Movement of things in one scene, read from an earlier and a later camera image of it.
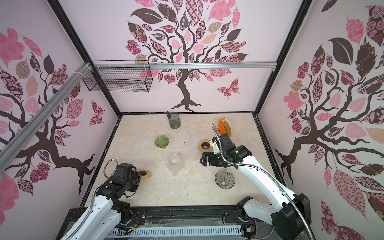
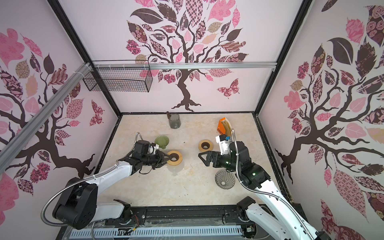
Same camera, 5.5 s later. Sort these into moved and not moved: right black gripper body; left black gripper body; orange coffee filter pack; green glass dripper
Moved: left black gripper body
Not moved: orange coffee filter pack; green glass dripper; right black gripper body
